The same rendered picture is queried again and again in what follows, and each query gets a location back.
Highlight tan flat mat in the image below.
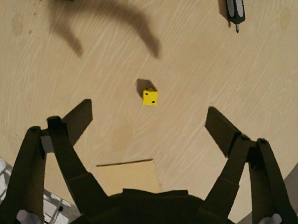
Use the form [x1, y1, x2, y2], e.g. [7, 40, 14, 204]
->
[96, 159, 160, 196]

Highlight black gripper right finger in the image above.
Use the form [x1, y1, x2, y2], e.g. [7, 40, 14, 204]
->
[188, 106, 298, 224]

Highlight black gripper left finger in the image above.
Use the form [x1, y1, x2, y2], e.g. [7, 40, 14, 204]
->
[0, 99, 133, 224]

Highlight yellow die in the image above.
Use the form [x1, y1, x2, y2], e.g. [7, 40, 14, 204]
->
[143, 88, 158, 105]

